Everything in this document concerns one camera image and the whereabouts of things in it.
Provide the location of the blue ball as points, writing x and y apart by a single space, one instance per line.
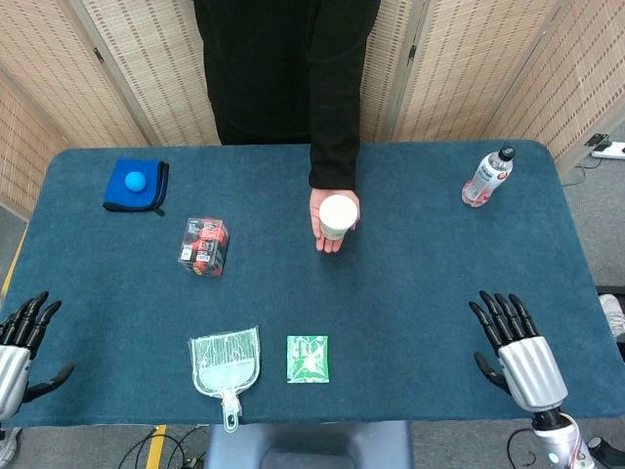
135 181

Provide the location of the black plastic device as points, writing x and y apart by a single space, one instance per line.
601 450

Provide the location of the green tea packet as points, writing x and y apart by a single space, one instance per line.
308 359

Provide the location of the woven folding screen panel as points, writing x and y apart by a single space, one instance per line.
576 73
156 58
54 63
464 63
24 156

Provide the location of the blue grey robot body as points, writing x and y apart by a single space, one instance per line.
312 447

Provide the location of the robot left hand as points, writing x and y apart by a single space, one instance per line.
12 361

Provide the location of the blue table cloth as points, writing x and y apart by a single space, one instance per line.
390 293

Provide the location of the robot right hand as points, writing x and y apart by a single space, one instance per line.
532 371

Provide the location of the person left forearm black sleeve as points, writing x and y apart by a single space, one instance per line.
334 156

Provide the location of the blue folded cloth black trim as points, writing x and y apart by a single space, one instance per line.
114 190

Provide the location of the clear plastic drink bottle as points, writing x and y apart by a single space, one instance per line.
486 181

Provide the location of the white paper cup leaf print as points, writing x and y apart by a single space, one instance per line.
338 210

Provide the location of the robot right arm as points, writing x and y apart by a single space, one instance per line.
561 437

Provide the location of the clear box red black clips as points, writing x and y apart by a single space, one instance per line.
204 246

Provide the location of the black metal screen hinge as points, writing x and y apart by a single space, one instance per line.
412 52
99 55

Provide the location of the grey white shoe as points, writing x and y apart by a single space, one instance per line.
9 445

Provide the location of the white power strip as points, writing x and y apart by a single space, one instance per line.
612 150

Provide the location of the green dustpan in plastic wrap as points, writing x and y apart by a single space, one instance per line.
224 366

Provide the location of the person left hand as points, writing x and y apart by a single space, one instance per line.
315 220

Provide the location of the person body black clothes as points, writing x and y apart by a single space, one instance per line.
254 73

